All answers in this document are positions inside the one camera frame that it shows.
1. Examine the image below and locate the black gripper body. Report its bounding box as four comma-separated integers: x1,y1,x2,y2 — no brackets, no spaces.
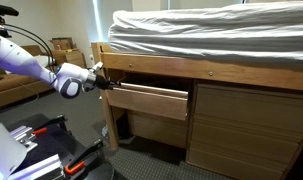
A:
95,74,115,91

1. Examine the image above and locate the light wooden drawer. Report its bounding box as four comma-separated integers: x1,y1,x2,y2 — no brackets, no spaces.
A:
105,81,190,122

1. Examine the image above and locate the large brown cardboard box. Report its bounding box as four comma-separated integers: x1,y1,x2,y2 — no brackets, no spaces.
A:
52,48,88,70

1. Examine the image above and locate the grey blue clothes pile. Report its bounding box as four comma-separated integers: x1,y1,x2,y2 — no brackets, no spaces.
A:
101,125,110,138

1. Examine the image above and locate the small brown cardboard box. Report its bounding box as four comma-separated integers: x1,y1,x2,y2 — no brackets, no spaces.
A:
50,36,75,51

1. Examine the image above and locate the white pillow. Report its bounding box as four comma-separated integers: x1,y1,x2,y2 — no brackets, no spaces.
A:
33,54,57,68

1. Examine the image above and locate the mattress with striped grey sheet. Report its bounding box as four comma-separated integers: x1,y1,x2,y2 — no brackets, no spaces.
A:
108,1,303,63

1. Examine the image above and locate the wooden dresser with drawers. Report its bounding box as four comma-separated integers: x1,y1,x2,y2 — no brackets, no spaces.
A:
185,79,303,180

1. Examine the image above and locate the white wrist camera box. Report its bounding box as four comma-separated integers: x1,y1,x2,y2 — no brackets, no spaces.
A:
91,61,105,73

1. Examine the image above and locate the wooden bed frame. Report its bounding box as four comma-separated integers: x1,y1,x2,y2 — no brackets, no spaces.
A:
90,41,303,152

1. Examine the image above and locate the wooden drawer below handled one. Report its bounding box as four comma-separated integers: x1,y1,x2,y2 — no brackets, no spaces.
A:
126,109,189,150

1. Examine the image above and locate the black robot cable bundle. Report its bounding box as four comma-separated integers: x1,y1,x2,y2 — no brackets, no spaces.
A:
0,3,57,73

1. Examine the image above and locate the black clamp with orange handle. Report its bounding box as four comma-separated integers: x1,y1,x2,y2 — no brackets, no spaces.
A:
31,114,69,137
62,138,106,176

